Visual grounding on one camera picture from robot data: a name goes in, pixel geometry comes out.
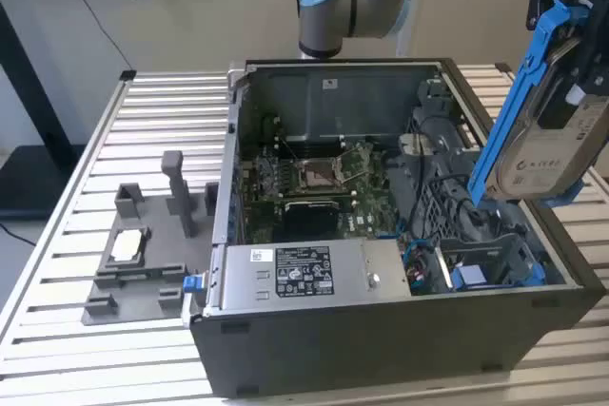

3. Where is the grey parts rack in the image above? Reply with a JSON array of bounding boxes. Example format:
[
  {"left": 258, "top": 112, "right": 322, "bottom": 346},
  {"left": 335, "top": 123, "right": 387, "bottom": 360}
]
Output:
[{"left": 81, "top": 149, "right": 221, "bottom": 327}]

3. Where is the thin black wall cable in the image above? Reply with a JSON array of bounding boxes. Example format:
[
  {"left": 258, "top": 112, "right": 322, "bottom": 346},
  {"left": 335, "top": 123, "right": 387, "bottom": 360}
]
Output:
[{"left": 47, "top": 0, "right": 137, "bottom": 73}]

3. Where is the black open PC case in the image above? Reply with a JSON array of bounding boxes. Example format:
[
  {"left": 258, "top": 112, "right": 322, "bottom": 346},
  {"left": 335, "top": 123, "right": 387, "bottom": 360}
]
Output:
[{"left": 183, "top": 57, "right": 605, "bottom": 400}]

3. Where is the CPU socket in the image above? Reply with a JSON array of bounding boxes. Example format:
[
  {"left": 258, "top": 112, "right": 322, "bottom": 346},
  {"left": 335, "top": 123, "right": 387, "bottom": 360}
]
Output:
[{"left": 294, "top": 157, "right": 344, "bottom": 193}]

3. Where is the blue case latch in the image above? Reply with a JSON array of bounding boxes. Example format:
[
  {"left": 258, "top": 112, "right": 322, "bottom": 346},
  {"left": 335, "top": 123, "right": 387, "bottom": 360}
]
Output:
[{"left": 182, "top": 272, "right": 205, "bottom": 294}]

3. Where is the metal socket cover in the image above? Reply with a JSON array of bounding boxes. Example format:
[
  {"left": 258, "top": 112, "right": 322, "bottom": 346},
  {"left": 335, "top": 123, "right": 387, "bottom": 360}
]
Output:
[{"left": 340, "top": 145, "right": 373, "bottom": 175}]

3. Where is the silver power supply with label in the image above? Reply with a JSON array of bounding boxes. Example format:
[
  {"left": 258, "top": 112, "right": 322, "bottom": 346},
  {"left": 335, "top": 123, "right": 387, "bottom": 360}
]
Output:
[{"left": 221, "top": 239, "right": 413, "bottom": 319}]

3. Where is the blue wire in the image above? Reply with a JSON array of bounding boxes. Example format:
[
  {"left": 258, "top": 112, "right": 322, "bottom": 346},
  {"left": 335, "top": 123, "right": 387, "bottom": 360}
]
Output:
[{"left": 380, "top": 219, "right": 437, "bottom": 248}]

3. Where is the thin metal locking lever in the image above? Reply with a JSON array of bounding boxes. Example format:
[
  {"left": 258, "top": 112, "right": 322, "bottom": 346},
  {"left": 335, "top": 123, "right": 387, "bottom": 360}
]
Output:
[{"left": 279, "top": 136, "right": 306, "bottom": 165}]

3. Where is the grey metal disk bay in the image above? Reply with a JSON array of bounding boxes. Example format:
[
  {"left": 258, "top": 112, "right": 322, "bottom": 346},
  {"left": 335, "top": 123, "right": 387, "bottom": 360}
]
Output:
[{"left": 387, "top": 106, "right": 562, "bottom": 293}]

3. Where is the silver CPU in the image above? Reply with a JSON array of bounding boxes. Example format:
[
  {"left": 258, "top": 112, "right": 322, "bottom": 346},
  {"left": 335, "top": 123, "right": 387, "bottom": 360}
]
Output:
[{"left": 109, "top": 229, "right": 145, "bottom": 263}]

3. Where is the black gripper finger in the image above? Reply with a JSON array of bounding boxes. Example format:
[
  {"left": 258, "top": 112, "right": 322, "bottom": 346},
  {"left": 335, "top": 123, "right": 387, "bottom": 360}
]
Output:
[{"left": 537, "top": 0, "right": 609, "bottom": 130}]

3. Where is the black wire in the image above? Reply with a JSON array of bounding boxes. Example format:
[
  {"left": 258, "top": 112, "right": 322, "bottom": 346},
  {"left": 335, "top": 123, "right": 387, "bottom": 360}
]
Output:
[{"left": 409, "top": 171, "right": 477, "bottom": 242}]

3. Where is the green motherboard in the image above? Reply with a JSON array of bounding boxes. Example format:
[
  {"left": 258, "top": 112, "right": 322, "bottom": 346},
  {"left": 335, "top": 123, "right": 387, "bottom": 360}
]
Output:
[{"left": 240, "top": 137, "right": 401, "bottom": 243}]

